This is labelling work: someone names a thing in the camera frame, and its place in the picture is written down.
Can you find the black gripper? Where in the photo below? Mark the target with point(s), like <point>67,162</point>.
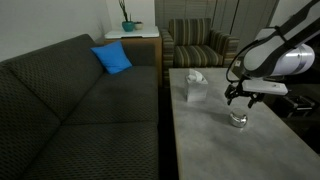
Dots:
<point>237,89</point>

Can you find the clear glass bowl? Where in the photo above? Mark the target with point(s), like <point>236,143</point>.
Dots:
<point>239,113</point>

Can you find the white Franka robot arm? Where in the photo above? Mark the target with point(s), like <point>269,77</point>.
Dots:
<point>276,56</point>

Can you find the silver jar bottle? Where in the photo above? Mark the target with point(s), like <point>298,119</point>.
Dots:
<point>238,122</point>

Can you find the grey tissue box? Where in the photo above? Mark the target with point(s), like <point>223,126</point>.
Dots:
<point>196,90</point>

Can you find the striped armchair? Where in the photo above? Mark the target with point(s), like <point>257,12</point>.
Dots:
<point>195,53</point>

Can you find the wooden side table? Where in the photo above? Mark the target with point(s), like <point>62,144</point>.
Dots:
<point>143,45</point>

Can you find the white tray board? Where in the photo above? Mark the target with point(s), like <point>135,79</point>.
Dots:
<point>133,33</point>

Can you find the small beige plant pot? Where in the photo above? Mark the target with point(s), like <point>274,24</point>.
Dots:
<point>138,25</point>

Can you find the blue pillow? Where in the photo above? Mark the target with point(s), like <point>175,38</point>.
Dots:
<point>112,57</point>

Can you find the teal pot with plant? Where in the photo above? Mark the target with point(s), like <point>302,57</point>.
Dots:
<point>127,26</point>

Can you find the dark grey patterned sofa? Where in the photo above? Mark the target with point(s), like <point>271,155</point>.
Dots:
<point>66,100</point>

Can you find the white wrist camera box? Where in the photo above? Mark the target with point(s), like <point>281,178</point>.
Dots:
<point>265,87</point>

